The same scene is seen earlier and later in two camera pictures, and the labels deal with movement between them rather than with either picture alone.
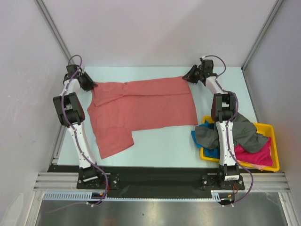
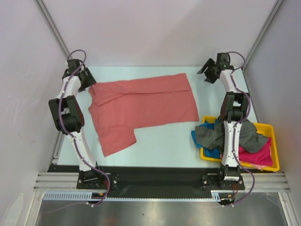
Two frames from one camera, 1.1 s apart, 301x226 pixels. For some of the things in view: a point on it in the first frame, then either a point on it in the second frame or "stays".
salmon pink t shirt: x=116 y=109 stays
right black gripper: x=190 y=76 to x=209 y=63
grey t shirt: x=247 y=138 stays
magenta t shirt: x=263 y=157 stays
